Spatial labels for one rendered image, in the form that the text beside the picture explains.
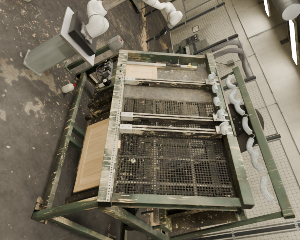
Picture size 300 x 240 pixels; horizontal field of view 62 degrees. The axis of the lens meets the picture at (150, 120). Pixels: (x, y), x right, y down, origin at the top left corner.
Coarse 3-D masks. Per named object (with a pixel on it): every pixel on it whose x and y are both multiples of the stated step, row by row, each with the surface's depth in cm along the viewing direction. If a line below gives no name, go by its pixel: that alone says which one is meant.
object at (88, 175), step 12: (108, 120) 304; (96, 132) 302; (84, 144) 299; (96, 144) 288; (84, 156) 286; (96, 156) 276; (84, 168) 274; (96, 168) 264; (84, 180) 262; (96, 180) 253
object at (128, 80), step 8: (128, 80) 304; (136, 80) 304; (144, 80) 305; (152, 80) 306; (160, 80) 309; (168, 80) 309; (176, 80) 310; (184, 80) 311; (208, 80) 309; (216, 80) 311; (192, 88) 313; (200, 88) 313; (208, 88) 313
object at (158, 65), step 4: (128, 64) 331; (132, 64) 331; (136, 64) 331; (140, 64) 331; (144, 64) 332; (148, 64) 332; (152, 64) 333; (156, 64) 334; (160, 64) 334; (164, 64) 335; (164, 68) 336; (168, 68) 336; (172, 68) 336; (176, 68) 336; (180, 68) 336; (184, 68) 336; (188, 68) 336; (192, 68) 336; (196, 68) 336
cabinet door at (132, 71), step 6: (126, 66) 329; (132, 66) 330; (138, 66) 331; (144, 66) 332; (126, 72) 321; (132, 72) 322; (138, 72) 323; (144, 72) 324; (150, 72) 325; (156, 72) 326; (150, 78) 317; (156, 78) 318
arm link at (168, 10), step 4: (156, 0) 253; (156, 4) 256; (160, 4) 262; (164, 4) 277; (168, 4) 289; (172, 4) 297; (156, 8) 264; (160, 8) 266; (164, 8) 289; (168, 8) 290; (172, 8) 291; (168, 12) 294
